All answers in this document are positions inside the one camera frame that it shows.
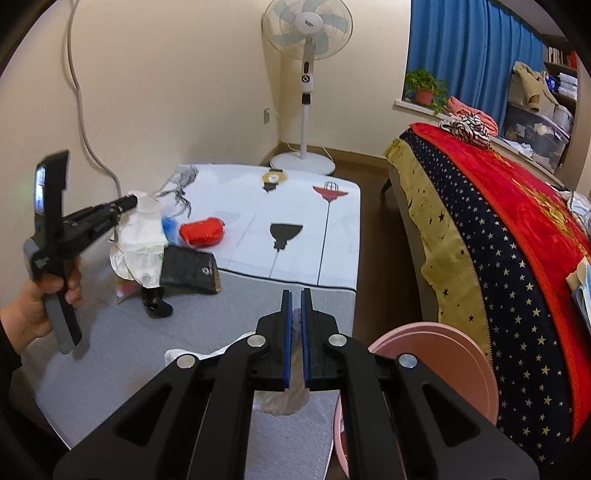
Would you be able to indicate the grey mat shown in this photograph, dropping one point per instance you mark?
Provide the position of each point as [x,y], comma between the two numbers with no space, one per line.
[221,318]

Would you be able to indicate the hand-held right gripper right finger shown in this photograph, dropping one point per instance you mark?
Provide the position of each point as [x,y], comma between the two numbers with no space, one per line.
[305,341]

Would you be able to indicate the stack of white boxes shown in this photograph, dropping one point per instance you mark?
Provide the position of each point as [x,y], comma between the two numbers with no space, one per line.
[567,83]

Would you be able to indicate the red shiny wrapper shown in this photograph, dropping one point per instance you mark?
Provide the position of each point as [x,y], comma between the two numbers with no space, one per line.
[201,232]

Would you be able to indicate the small black item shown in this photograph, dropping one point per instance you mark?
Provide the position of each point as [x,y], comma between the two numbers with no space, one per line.
[157,307]

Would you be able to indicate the pink wrapper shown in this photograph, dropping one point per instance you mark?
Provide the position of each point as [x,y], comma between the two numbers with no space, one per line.
[127,290]

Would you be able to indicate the large white plastic bag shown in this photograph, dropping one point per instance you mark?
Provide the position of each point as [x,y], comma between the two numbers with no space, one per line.
[138,240]

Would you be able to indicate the blue and white folded cloth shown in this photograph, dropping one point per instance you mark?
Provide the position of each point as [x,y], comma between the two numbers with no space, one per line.
[584,295]

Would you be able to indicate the pink plastic bin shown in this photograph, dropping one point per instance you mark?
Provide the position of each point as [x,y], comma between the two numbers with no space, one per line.
[443,350]

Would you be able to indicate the black and white striped cloth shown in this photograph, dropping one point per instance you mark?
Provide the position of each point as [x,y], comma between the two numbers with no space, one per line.
[466,129]

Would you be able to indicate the blue packet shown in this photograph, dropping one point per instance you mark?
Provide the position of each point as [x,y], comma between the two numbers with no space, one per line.
[550,81]

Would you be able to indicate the person's left hand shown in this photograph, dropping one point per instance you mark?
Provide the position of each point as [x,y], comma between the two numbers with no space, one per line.
[25,309]

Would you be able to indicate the red plush blanket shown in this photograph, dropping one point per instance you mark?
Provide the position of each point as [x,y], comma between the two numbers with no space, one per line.
[508,198]

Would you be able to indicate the clear storage box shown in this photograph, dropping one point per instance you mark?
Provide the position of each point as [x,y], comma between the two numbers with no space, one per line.
[531,134]

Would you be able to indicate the wooden bookshelf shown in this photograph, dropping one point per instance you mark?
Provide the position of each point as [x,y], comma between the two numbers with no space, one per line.
[561,68]

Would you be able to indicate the blue curtain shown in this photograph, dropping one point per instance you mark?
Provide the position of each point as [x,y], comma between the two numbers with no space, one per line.
[461,50]

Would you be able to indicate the beige jacket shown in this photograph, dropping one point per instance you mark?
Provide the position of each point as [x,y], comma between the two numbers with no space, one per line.
[526,78]

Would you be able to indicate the yellow star-print bed skirt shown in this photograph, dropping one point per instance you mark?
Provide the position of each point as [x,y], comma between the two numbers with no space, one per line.
[438,240]

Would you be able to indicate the blue plastic piece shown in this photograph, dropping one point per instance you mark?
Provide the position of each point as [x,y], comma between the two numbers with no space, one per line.
[169,229]

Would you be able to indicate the white standing fan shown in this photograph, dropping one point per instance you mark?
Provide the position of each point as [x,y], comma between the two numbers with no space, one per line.
[307,27]

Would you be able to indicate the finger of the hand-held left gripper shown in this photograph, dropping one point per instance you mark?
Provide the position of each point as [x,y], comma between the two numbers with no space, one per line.
[113,214]
[124,201]

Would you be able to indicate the row of books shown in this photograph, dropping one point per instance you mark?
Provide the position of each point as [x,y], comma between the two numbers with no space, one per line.
[561,56]

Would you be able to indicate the potted green plant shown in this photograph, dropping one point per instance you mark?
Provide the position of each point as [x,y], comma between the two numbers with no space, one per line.
[422,94]

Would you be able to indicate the white printed low table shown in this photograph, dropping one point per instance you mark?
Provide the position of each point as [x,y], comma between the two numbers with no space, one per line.
[240,203]

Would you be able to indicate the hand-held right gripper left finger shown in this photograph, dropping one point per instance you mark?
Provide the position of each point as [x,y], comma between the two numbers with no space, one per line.
[288,341]

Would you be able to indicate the black snack packet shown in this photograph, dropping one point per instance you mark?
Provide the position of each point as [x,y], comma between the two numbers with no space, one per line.
[189,270]

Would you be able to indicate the pink cloth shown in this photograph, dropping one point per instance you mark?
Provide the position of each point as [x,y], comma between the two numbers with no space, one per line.
[461,107]

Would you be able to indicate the grey pot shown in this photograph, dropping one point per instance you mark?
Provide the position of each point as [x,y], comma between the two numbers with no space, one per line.
[562,119]

